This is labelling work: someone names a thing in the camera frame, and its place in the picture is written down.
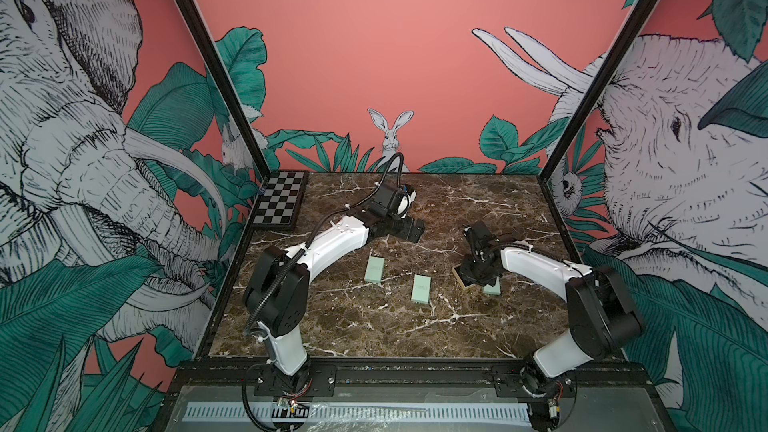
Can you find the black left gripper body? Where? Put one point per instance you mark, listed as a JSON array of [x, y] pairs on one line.
[[402, 228]]

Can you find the mint green closed box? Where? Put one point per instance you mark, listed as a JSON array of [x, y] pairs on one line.
[[421, 289]]

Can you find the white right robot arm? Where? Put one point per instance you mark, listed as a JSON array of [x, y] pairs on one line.
[[602, 315]]

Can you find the black white checkerboard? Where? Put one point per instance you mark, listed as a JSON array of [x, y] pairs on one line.
[[279, 203]]

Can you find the mint green box lid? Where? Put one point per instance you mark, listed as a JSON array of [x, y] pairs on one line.
[[493, 290]]

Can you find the tan ring box base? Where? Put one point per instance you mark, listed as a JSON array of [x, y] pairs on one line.
[[463, 282]]

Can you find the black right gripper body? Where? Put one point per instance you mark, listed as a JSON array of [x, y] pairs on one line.
[[473, 269]]

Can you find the white slotted cable duct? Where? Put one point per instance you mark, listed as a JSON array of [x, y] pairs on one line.
[[515, 414]]

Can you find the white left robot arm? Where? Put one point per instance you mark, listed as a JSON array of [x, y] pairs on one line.
[[277, 294]]

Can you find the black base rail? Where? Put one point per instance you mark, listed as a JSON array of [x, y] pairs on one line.
[[326, 375]]

